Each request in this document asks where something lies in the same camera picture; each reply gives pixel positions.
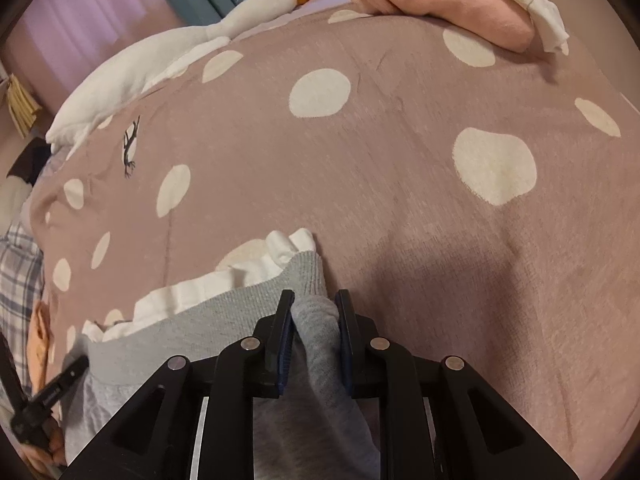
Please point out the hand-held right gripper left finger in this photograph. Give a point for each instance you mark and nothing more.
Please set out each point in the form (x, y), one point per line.
(286, 355)

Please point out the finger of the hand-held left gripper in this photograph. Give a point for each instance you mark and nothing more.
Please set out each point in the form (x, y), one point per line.
(55, 390)

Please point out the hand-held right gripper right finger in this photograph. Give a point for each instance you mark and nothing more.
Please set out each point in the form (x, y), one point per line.
(345, 340)

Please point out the grey knit sweater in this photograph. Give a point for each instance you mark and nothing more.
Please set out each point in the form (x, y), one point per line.
(225, 320)

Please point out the person's left hand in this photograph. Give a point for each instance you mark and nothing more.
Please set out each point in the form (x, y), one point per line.
(42, 455)

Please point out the orange printed garment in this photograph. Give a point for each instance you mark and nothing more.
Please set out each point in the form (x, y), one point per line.
(40, 350)

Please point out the plaid cloth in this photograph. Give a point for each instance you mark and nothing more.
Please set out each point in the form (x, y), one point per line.
(20, 280)

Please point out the pink blanket with white dots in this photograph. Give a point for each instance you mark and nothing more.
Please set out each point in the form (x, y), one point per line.
(400, 210)

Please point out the black and white plush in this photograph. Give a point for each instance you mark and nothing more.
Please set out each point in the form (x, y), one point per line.
(22, 180)

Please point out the beige curtain tassel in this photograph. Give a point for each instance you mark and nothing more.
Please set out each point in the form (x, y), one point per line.
(22, 105)

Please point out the white goose plush toy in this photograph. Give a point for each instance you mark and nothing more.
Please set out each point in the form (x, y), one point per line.
(150, 65)

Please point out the folded pink garment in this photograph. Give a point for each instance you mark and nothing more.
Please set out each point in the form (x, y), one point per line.
(440, 0)

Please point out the sheer pale curtain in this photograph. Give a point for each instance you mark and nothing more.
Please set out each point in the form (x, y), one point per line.
(90, 25)

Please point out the folded cream garment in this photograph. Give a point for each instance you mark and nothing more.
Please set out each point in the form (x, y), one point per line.
(540, 10)

